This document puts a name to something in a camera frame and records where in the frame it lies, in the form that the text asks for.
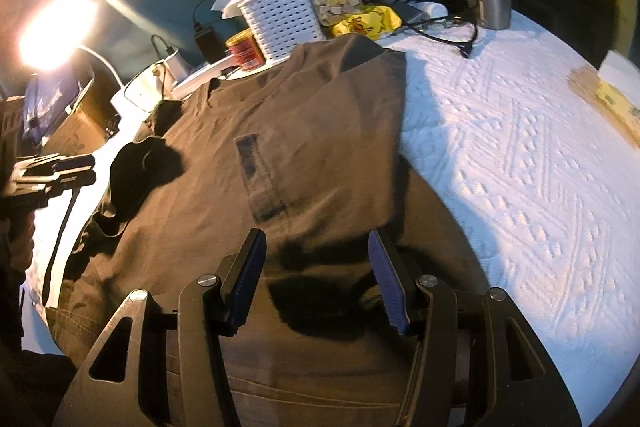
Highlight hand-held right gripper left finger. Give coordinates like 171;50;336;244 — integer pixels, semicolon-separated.
52;228;268;427

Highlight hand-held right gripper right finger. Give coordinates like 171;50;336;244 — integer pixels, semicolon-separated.
367;229;583;427

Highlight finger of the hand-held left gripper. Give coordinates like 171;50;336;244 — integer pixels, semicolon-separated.
17;154;97;175
14;171;97;200

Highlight brown printed t-shirt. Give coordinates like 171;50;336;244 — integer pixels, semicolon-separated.
45;34;493;427

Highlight person's left hand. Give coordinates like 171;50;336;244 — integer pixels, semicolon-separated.
7;213;37;280

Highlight white garment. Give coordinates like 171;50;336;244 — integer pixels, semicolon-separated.
22;142;118;308

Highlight cardboard box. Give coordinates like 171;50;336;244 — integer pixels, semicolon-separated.
47;77;118;158

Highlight laptop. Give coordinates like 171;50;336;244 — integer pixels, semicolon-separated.
22;67;96;142

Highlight white desk lamp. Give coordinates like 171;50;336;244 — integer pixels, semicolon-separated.
17;0;126;92

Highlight white charger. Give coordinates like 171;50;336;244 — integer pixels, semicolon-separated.
162;49;191;80

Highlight white power strip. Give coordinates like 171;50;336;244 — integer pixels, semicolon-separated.
170;59;241;100

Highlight black power adapter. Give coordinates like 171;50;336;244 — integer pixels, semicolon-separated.
194;23;221;62

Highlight white textured bed cover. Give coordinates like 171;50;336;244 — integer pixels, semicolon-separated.
20;19;637;427

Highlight white perforated plastic basket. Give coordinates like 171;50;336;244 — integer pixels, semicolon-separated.
239;0;328;66

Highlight yellow snack packet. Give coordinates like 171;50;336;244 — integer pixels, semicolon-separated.
331;5;403;40

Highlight yellow paper pad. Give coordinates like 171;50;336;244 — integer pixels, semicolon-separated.
567;49;640;132

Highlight black strap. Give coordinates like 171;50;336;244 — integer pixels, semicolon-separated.
42;184;81;308

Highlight black charger cable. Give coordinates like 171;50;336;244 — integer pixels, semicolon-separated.
150;34;176;98

